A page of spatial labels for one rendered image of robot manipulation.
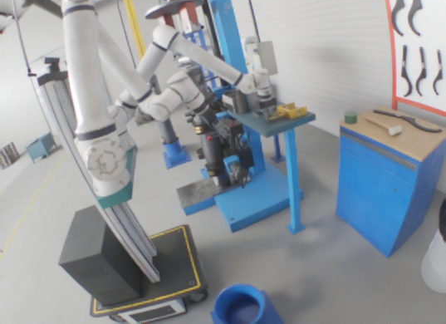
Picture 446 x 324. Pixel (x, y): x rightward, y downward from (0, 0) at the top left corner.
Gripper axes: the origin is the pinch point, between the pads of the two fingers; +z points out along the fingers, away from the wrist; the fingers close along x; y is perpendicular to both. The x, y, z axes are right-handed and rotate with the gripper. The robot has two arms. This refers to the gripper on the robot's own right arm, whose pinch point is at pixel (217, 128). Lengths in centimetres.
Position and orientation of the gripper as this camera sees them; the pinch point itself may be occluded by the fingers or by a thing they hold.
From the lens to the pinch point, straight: 109.7
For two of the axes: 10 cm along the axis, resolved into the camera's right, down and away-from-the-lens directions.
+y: -7.2, 6.9, -0.6
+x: 4.7, 4.2, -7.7
